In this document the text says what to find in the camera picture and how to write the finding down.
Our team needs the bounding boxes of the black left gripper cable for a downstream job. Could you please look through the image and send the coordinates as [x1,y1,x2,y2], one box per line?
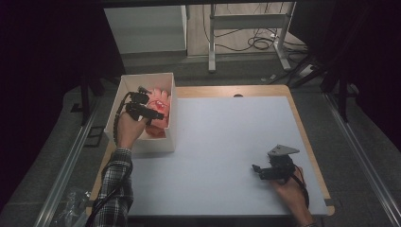
[84,90,133,227]

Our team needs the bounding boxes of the white table mat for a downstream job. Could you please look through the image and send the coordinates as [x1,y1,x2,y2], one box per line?
[126,96,329,218]

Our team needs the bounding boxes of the person's left hand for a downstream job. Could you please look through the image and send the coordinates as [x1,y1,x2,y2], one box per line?
[115,112,149,151]

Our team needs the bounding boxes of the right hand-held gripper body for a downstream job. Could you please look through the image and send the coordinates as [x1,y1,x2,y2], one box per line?
[267,144,301,185]

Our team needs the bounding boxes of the wooden table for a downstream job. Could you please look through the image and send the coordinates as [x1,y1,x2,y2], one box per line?
[85,84,336,218]

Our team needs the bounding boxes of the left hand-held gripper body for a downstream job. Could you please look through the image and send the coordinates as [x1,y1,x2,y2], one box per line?
[125,85,152,122]

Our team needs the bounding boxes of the aluminium rail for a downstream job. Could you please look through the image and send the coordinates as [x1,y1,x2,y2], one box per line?
[323,92,401,227]
[32,96,102,227]

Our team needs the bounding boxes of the white power strip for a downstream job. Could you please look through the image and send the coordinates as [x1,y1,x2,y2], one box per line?
[297,63,316,79]

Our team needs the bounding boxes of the black floor cables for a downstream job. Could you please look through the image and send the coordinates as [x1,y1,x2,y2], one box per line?
[201,2,309,54]

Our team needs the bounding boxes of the black floor bracket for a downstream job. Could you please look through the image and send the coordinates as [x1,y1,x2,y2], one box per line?
[82,125,106,148]

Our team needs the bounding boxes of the person's right hand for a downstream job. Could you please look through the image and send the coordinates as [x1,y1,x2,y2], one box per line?
[270,166,312,220]

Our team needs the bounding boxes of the dark metal stand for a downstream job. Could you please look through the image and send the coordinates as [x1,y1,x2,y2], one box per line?
[70,71,106,127]
[321,55,361,124]

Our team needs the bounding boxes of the pink glove with red label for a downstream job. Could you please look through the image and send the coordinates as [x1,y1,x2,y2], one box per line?
[146,88,173,119]

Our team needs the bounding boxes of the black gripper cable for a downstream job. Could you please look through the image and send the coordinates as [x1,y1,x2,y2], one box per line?
[84,90,133,227]
[291,165,310,209]

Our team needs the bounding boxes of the pink glove with gray palm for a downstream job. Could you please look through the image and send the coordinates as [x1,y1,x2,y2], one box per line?
[144,118,168,139]

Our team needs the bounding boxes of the white box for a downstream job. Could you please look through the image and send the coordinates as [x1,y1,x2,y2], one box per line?
[103,72,178,155]

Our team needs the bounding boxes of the gray metal desk frame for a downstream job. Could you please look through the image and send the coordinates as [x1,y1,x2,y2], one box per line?
[207,1,298,74]

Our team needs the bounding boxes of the white cabinet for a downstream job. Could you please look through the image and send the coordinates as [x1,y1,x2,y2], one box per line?
[103,4,189,57]

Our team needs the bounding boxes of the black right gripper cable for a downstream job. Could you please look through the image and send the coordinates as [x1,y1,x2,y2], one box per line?
[291,165,310,209]

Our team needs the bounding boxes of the clear plastic bag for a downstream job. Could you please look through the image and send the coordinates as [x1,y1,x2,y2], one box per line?
[51,186,93,227]

